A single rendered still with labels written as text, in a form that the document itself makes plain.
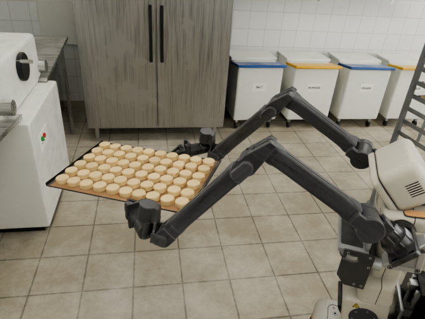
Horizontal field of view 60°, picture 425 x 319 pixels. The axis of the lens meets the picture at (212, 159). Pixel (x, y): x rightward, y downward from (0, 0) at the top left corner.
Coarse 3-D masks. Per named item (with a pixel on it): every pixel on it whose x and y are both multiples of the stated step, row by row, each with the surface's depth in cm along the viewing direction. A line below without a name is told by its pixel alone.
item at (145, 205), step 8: (144, 200) 119; (152, 200) 120; (144, 208) 115; (152, 208) 116; (160, 208) 118; (144, 216) 116; (152, 216) 117; (160, 216) 121; (160, 224) 124; (152, 232) 118; (152, 240) 118; (160, 240) 116
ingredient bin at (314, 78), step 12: (288, 60) 417; (300, 60) 420; (312, 60) 422; (324, 60) 425; (288, 72) 415; (300, 72) 398; (312, 72) 401; (324, 72) 403; (336, 72) 406; (288, 84) 416; (300, 84) 406; (312, 84) 408; (324, 84) 411; (312, 96) 416; (324, 96) 418; (324, 108) 427; (288, 120) 433
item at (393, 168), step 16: (400, 144) 118; (368, 160) 124; (384, 160) 117; (400, 160) 111; (416, 160) 108; (384, 176) 110; (400, 176) 108; (416, 176) 106; (384, 192) 112; (400, 192) 110; (416, 192) 109; (400, 208) 112
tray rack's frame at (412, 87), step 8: (424, 48) 226; (424, 56) 228; (416, 72) 234; (416, 80) 236; (408, 96) 242; (408, 104) 244; (400, 112) 249; (400, 120) 250; (424, 120) 259; (400, 128) 253; (392, 136) 258
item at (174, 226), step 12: (228, 168) 106; (240, 168) 101; (252, 168) 101; (216, 180) 108; (228, 180) 106; (240, 180) 103; (204, 192) 110; (216, 192) 109; (192, 204) 112; (204, 204) 111; (180, 216) 114; (192, 216) 114; (168, 228) 116; (180, 228) 116; (168, 240) 117
